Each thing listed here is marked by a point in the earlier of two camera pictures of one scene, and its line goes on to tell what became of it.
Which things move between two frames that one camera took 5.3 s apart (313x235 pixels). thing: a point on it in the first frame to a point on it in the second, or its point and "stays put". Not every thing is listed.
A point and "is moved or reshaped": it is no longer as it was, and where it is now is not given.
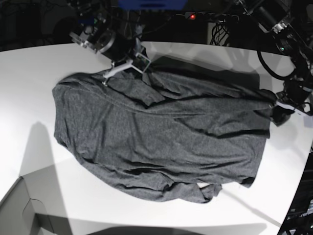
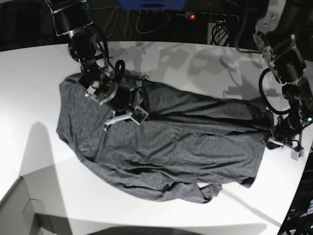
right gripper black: (292, 97) to (285, 132)
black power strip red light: (222, 17) stays put
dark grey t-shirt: (182, 133) is moved or reshaped
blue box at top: (151, 5) stays put
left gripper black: (120, 66) to (119, 96)
